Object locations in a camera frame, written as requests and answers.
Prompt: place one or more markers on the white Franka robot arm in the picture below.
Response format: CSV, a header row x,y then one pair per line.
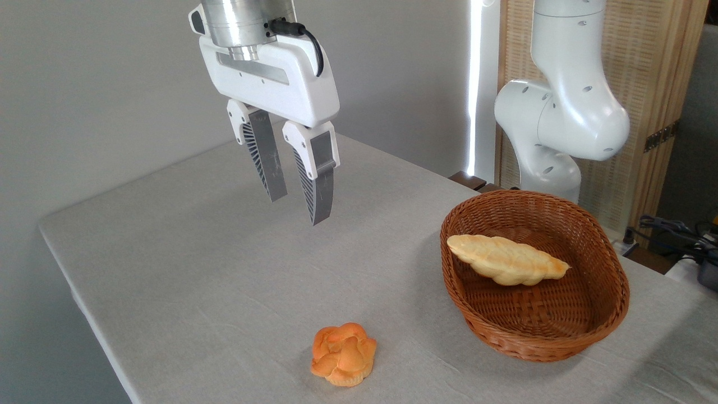
x,y
566,112

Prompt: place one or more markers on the dark wooden furniture piece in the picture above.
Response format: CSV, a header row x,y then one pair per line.
x,y
468,180

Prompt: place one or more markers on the bamboo wooden folding screen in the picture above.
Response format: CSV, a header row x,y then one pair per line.
x,y
650,62

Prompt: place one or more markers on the black screen hinge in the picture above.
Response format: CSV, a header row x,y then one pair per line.
x,y
662,136

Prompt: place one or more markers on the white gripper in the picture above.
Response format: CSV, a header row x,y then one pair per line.
x,y
269,84

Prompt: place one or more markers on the long pale braided bread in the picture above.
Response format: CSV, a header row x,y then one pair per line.
x,y
505,261

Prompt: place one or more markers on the brown wicker oval basket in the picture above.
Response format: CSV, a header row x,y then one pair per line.
x,y
538,320

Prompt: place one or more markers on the round orange knot bread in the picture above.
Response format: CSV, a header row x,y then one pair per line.
x,y
343,354

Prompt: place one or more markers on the grey tablecloth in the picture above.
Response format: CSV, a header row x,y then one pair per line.
x,y
213,280

